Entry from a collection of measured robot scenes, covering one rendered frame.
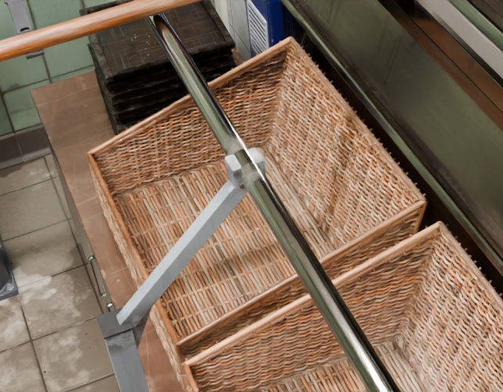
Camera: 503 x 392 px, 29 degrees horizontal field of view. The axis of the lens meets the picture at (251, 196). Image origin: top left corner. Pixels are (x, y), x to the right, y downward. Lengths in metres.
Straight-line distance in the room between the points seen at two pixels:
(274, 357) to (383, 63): 0.53
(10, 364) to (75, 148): 0.66
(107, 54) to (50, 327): 0.86
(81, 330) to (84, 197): 0.61
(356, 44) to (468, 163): 0.37
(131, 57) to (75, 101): 0.33
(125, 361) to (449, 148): 0.59
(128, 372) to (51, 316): 1.27
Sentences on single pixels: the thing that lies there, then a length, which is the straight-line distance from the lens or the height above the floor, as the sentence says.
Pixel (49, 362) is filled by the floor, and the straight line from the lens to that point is 2.62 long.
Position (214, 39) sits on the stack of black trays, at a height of 0.80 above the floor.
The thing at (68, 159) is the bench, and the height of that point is 0.58.
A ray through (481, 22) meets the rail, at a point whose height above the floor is 1.42.
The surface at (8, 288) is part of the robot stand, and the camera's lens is 2.79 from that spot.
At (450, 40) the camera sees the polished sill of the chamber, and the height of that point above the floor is 1.17.
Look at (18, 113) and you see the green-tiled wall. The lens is 3.11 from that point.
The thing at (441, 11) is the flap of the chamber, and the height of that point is 1.40.
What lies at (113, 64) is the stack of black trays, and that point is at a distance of 2.11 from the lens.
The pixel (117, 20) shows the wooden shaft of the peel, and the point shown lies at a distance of 1.52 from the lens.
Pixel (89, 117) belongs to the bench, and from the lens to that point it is 2.35.
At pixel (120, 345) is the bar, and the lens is 1.41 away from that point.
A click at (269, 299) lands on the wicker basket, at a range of 1.64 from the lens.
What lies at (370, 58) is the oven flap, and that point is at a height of 0.99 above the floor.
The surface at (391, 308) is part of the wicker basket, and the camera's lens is 1.71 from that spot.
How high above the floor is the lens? 2.01
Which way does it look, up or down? 44 degrees down
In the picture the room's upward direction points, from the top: 7 degrees counter-clockwise
